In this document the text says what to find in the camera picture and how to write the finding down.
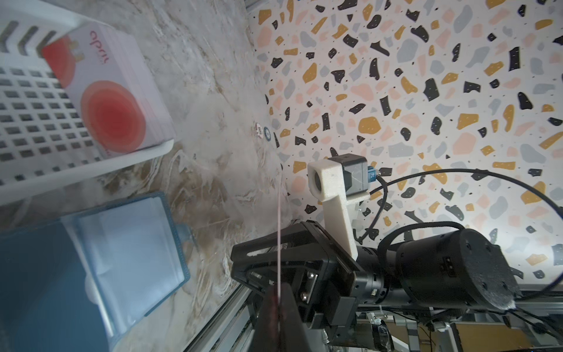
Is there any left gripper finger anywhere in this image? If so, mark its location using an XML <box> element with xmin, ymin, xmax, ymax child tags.
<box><xmin>248</xmin><ymin>282</ymin><xmax>312</xmax><ymax>352</ymax></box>

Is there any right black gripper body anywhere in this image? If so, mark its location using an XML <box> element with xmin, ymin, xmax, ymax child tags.
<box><xmin>231</xmin><ymin>221</ymin><xmax>365</xmax><ymax>330</ymax></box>

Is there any red-circle credit card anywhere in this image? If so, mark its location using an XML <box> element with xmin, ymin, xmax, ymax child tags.
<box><xmin>276</xmin><ymin>173</ymin><xmax>283</xmax><ymax>310</ymax></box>

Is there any white plastic basket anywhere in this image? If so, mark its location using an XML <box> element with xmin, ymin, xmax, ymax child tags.
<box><xmin>1</xmin><ymin>1</ymin><xmax>174</xmax><ymax>205</ymax></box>

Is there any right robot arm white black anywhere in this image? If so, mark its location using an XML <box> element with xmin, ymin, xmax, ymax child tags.
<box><xmin>231</xmin><ymin>221</ymin><xmax>562</xmax><ymax>339</ymax></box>

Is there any stack of red-circle cards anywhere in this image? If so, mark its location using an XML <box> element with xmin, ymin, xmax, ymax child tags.
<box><xmin>41</xmin><ymin>22</ymin><xmax>175</xmax><ymax>158</ymax></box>

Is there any small white round sticker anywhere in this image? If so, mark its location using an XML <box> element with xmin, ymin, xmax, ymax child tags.
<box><xmin>255</xmin><ymin>123</ymin><xmax>264</xmax><ymax>139</ymax></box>

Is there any small dark ring sticker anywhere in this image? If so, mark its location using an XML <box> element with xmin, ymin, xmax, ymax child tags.
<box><xmin>263</xmin><ymin>127</ymin><xmax>272</xmax><ymax>142</ymax></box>

